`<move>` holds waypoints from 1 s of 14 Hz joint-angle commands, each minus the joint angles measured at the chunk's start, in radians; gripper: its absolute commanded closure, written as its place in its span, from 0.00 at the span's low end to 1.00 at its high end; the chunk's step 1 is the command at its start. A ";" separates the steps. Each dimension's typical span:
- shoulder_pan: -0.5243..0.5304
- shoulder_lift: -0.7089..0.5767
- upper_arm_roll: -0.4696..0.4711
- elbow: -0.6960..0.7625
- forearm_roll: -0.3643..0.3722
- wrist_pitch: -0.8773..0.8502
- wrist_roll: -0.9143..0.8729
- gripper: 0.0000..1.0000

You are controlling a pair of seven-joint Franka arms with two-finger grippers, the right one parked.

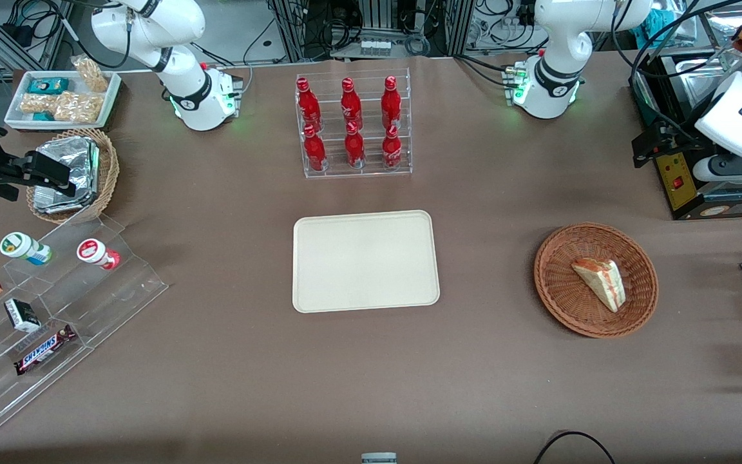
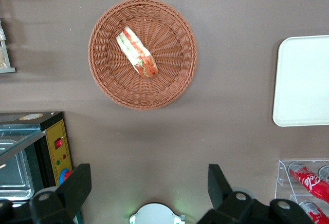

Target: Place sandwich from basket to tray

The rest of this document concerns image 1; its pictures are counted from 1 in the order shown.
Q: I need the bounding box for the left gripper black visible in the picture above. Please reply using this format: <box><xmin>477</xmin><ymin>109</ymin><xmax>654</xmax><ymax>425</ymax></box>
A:
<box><xmin>631</xmin><ymin>121</ymin><xmax>723</xmax><ymax>170</ymax></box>

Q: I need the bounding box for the white rectangular snack tray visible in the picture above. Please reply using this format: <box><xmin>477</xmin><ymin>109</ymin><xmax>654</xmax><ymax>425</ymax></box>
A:
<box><xmin>4</xmin><ymin>69</ymin><xmax>122</xmax><ymax>132</ymax></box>

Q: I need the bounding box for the deep light wicker basket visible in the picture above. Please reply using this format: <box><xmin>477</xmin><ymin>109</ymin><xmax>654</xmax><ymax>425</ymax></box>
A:
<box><xmin>26</xmin><ymin>128</ymin><xmax>120</xmax><ymax>225</ymax></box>

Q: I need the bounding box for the triangular sandwich wedge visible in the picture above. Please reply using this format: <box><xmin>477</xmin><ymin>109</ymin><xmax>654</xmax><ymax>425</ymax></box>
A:
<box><xmin>570</xmin><ymin>258</ymin><xmax>625</xmax><ymax>314</ymax></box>

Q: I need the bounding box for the shallow dark wicker basket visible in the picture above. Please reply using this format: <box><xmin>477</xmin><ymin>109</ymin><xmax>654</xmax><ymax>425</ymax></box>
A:
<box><xmin>533</xmin><ymin>222</ymin><xmax>660</xmax><ymax>339</ymax></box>

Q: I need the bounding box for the cream rectangular serving tray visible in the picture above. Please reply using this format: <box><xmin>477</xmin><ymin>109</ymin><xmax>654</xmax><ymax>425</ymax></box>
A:
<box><xmin>292</xmin><ymin>210</ymin><xmax>441</xmax><ymax>314</ymax></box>

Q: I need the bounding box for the silver foil container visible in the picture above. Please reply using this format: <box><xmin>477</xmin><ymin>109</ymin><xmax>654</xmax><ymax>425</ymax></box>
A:
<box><xmin>32</xmin><ymin>136</ymin><xmax>100</xmax><ymax>215</ymax></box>

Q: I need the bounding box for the black machine with yellow label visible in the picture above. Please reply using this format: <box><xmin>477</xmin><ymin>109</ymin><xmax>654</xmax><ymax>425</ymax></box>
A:
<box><xmin>629</xmin><ymin>48</ymin><xmax>742</xmax><ymax>222</ymax></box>

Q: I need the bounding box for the green lid yogurt cup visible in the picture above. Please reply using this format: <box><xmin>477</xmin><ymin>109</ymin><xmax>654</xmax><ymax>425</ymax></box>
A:
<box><xmin>0</xmin><ymin>231</ymin><xmax>53</xmax><ymax>266</ymax></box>

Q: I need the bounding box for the clear bag of peanut snacks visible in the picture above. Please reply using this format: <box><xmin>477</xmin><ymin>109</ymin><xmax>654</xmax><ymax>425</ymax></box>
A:
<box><xmin>53</xmin><ymin>91</ymin><xmax>105</xmax><ymax>124</ymax></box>
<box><xmin>19</xmin><ymin>93</ymin><xmax>57</xmax><ymax>116</ymax></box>
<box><xmin>71</xmin><ymin>55</ymin><xmax>109</xmax><ymax>93</ymax></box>

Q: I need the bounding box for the stainless steel pan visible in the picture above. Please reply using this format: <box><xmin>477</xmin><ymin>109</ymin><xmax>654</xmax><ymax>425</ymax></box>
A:
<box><xmin>666</xmin><ymin>52</ymin><xmax>742</xmax><ymax>109</ymax></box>

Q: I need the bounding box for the teal snack box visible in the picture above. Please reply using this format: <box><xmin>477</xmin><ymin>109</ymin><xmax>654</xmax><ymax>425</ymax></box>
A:
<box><xmin>27</xmin><ymin>77</ymin><xmax>71</xmax><ymax>96</ymax></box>

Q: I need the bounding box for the red lid yogurt cup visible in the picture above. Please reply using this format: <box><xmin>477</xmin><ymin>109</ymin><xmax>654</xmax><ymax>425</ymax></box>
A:
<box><xmin>76</xmin><ymin>238</ymin><xmax>122</xmax><ymax>271</ymax></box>

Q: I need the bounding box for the small black white box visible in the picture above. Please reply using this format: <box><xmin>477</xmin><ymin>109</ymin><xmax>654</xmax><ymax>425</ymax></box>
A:
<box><xmin>4</xmin><ymin>298</ymin><xmax>42</xmax><ymax>334</ymax></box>

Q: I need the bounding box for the clear acrylic stepped shelf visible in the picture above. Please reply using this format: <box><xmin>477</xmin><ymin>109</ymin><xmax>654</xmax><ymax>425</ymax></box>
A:
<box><xmin>0</xmin><ymin>213</ymin><xmax>169</xmax><ymax>440</ymax></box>

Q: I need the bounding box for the Snickers chocolate bar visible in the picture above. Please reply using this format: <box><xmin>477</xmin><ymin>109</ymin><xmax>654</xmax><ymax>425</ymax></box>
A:
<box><xmin>14</xmin><ymin>324</ymin><xmax>78</xmax><ymax>376</ymax></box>

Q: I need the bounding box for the red cola bottle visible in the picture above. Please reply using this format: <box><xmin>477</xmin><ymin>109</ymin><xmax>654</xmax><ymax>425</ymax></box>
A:
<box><xmin>344</xmin><ymin>121</ymin><xmax>367</xmax><ymax>170</ymax></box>
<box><xmin>381</xmin><ymin>124</ymin><xmax>404</xmax><ymax>171</ymax></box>
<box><xmin>296</xmin><ymin>77</ymin><xmax>323</xmax><ymax>133</ymax></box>
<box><xmin>303</xmin><ymin>124</ymin><xmax>328</xmax><ymax>172</ymax></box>
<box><xmin>340</xmin><ymin>77</ymin><xmax>365</xmax><ymax>130</ymax></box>
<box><xmin>381</xmin><ymin>75</ymin><xmax>403</xmax><ymax>130</ymax></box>

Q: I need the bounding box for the clear acrylic bottle rack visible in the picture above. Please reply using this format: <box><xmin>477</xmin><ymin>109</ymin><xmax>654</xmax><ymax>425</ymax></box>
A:
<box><xmin>294</xmin><ymin>67</ymin><xmax>414</xmax><ymax>180</ymax></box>

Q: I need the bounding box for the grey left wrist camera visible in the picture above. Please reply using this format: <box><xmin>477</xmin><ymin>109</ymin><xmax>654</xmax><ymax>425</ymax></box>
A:
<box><xmin>692</xmin><ymin>153</ymin><xmax>742</xmax><ymax>184</ymax></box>

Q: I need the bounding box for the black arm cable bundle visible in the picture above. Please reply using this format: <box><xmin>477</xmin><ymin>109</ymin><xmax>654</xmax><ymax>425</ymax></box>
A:
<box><xmin>611</xmin><ymin>0</ymin><xmax>742</xmax><ymax>88</ymax></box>

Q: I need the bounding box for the black cable loop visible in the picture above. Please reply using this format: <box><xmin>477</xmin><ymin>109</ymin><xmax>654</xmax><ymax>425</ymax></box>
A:
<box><xmin>533</xmin><ymin>430</ymin><xmax>616</xmax><ymax>464</ymax></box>

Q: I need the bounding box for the aluminium equipment frame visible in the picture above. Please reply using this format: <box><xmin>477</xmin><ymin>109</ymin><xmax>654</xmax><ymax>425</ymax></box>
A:
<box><xmin>267</xmin><ymin>0</ymin><xmax>476</xmax><ymax>60</ymax></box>

